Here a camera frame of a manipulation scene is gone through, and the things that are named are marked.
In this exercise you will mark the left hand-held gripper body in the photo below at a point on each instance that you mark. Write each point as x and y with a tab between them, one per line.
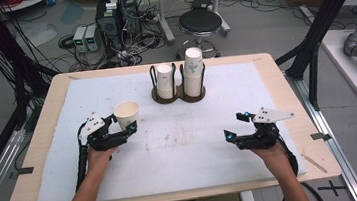
105	141

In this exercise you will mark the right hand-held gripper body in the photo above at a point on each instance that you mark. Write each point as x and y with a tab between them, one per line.
261	140

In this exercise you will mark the white printed paper cup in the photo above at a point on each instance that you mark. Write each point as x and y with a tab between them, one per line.
127	114

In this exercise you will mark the stack of white paper cups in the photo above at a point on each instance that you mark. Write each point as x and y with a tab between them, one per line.
194	78
165	81

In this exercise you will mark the person's left hand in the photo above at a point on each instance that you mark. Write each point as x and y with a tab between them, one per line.
100	160

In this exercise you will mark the person's right hand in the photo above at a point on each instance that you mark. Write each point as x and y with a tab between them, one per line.
274	157

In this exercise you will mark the white foam mat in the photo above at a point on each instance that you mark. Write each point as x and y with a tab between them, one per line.
189	159

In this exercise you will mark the thin wooden stick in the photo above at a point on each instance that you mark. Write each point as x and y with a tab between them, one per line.
314	164

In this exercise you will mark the black tape piece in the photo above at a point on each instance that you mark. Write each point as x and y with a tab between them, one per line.
321	136
23	171

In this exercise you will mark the grey power supply box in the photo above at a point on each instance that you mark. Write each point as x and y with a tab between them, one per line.
79	39
91	38

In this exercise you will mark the black computer tower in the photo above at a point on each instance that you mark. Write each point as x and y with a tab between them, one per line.
107	24

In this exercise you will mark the white stand leg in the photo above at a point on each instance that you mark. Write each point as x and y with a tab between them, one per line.
221	15
164	21

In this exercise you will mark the black round stool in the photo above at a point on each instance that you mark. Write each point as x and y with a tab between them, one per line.
200	21

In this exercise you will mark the white platform board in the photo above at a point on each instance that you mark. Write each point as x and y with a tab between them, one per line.
348	72

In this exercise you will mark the flat black device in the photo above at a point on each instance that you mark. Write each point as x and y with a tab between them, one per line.
202	0

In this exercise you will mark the white round table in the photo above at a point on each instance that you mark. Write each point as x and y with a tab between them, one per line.
25	2

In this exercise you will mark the black frame post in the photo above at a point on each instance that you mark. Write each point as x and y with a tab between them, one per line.
322	21

